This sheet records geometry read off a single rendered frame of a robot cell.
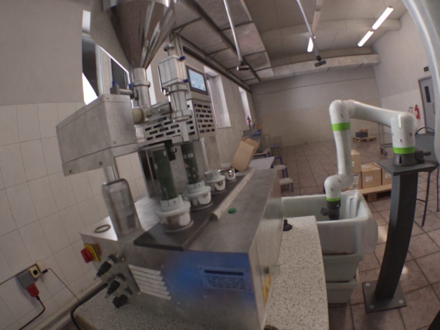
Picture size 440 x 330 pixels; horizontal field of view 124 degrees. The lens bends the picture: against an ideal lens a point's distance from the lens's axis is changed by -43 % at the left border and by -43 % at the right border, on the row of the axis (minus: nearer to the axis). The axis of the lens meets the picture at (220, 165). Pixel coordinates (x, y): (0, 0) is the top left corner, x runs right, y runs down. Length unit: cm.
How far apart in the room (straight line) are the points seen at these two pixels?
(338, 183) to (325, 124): 962
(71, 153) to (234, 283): 49
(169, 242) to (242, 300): 17
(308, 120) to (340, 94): 225
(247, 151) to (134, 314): 187
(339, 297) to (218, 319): 112
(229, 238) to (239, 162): 188
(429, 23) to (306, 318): 70
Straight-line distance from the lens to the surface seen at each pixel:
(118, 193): 47
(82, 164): 54
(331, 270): 131
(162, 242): 37
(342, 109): 124
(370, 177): 308
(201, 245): 36
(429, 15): 53
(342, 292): 146
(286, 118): 1063
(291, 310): 57
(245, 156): 218
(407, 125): 110
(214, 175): 57
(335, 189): 122
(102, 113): 45
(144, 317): 66
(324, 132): 1079
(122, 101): 48
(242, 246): 33
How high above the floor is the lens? 120
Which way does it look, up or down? 8 degrees down
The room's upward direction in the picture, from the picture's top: 11 degrees counter-clockwise
